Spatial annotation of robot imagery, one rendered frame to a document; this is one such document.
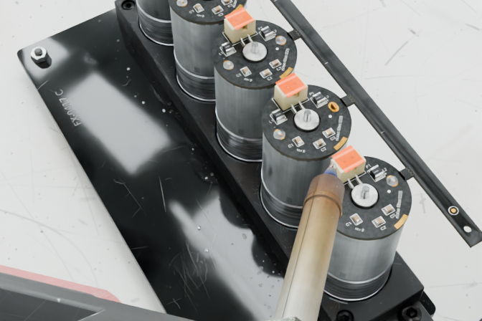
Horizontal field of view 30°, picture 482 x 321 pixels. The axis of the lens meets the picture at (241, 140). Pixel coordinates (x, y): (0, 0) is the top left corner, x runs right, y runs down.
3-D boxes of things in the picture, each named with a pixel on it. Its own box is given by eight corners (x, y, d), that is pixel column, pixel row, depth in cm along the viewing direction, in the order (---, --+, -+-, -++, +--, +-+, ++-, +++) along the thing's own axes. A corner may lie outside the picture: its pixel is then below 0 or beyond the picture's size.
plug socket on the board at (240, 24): (237, 50, 26) (237, 36, 26) (222, 31, 27) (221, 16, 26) (260, 39, 27) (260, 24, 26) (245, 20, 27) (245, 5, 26)
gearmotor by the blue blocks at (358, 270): (336, 326, 27) (352, 251, 23) (292, 261, 28) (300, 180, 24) (402, 287, 28) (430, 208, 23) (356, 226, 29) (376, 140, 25)
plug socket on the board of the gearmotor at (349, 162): (344, 193, 24) (346, 180, 23) (326, 169, 24) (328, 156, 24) (369, 180, 24) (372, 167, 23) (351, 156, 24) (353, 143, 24)
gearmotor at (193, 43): (199, 126, 31) (191, 31, 27) (166, 77, 32) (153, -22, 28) (260, 97, 32) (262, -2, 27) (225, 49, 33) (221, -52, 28)
